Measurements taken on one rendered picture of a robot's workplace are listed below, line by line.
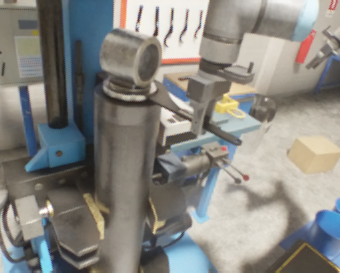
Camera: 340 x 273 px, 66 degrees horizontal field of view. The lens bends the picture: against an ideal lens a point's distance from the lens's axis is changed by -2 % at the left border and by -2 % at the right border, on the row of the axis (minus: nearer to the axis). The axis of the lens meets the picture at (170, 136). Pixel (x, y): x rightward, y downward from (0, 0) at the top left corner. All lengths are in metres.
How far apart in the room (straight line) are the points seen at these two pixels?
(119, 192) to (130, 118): 0.29
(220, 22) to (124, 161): 0.51
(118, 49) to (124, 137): 0.25
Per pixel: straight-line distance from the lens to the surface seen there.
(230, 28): 0.59
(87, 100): 1.26
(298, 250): 2.18
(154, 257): 1.54
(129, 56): 0.74
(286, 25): 0.61
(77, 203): 1.12
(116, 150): 0.85
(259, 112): 3.13
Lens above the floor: 1.81
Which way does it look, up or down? 32 degrees down
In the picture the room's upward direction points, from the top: 10 degrees clockwise
